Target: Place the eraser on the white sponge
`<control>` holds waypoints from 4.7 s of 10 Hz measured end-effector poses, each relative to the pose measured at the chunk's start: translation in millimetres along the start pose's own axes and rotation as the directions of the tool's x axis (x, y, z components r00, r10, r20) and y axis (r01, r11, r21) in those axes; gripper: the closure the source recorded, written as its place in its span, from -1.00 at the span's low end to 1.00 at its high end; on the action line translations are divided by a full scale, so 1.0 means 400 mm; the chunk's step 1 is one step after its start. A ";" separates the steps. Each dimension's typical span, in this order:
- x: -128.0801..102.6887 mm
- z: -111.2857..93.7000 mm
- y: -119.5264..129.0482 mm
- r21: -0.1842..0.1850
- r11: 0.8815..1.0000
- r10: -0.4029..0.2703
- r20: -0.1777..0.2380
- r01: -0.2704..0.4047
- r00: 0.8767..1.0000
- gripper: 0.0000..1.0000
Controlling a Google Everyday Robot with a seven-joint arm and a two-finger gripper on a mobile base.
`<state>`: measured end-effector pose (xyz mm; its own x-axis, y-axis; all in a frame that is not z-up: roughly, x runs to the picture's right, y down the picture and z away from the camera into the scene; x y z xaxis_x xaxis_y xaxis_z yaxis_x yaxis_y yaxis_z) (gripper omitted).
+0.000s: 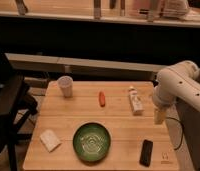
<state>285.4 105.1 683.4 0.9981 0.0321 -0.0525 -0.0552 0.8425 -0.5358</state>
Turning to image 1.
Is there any orange carrot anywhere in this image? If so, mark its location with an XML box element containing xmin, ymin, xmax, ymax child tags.
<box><xmin>99</xmin><ymin>91</ymin><xmax>106</xmax><ymax>107</ymax></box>

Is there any grey shelf rail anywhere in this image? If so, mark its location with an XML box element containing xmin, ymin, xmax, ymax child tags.
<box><xmin>7</xmin><ymin>53</ymin><xmax>164</xmax><ymax>81</ymax></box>

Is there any black chair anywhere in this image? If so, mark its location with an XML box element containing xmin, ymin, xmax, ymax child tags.
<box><xmin>0</xmin><ymin>49</ymin><xmax>39</xmax><ymax>171</ymax></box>

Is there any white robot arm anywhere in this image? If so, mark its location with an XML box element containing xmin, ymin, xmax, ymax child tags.
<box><xmin>152</xmin><ymin>60</ymin><xmax>200</xmax><ymax>124</ymax></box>

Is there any white sponge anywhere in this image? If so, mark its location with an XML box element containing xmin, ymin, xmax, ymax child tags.
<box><xmin>40</xmin><ymin>129</ymin><xmax>61</xmax><ymax>152</ymax></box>

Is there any green bowl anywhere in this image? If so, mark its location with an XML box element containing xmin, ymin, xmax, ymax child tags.
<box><xmin>73</xmin><ymin>122</ymin><xmax>111</xmax><ymax>162</ymax></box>

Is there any black cable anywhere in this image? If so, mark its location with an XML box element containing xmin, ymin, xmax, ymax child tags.
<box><xmin>165</xmin><ymin>115</ymin><xmax>185</xmax><ymax>152</ymax></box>

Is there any black eraser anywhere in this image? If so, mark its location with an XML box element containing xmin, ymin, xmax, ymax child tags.
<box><xmin>139</xmin><ymin>140</ymin><xmax>153</xmax><ymax>167</ymax></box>

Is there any white tube bottle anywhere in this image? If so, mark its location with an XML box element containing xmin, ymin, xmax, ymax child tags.
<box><xmin>128</xmin><ymin>86</ymin><xmax>143</xmax><ymax>115</ymax></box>

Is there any white paper cup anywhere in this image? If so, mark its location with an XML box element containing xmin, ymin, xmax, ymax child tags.
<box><xmin>57</xmin><ymin>76</ymin><xmax>73</xmax><ymax>98</ymax></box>

